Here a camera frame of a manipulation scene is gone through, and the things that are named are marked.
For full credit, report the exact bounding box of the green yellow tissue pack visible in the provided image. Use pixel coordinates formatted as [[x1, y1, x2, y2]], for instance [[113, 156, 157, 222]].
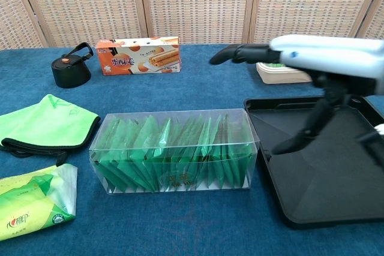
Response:
[[0, 163, 78, 239]]

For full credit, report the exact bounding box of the woven rattan folding screen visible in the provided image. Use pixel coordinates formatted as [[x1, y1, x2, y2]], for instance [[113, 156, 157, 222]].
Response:
[[0, 0, 384, 50]]

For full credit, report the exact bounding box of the black kettle with handle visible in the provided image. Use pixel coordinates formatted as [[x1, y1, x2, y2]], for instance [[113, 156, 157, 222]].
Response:
[[50, 42, 94, 89]]

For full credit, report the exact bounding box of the beige food container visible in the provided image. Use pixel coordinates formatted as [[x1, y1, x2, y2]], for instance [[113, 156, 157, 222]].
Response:
[[256, 61, 313, 85]]

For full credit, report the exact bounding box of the black square tray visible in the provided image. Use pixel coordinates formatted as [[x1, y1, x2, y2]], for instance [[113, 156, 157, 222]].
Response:
[[243, 95, 384, 230]]

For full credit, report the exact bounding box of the blue carpet table cover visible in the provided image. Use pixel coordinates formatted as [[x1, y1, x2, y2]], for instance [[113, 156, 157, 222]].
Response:
[[0, 43, 384, 256]]

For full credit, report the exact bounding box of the orange egg roll box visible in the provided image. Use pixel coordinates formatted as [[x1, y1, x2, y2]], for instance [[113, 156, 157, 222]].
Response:
[[95, 36, 182, 76]]

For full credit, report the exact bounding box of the clear plastic organizer tray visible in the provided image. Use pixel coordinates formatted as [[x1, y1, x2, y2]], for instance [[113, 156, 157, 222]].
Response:
[[88, 108, 260, 193]]

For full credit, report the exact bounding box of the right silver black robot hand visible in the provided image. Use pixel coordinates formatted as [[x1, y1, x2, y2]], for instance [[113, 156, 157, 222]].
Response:
[[209, 34, 384, 155]]

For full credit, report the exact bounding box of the green cloth with black trim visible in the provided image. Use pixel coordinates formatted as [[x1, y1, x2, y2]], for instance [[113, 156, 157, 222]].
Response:
[[0, 94, 101, 167]]

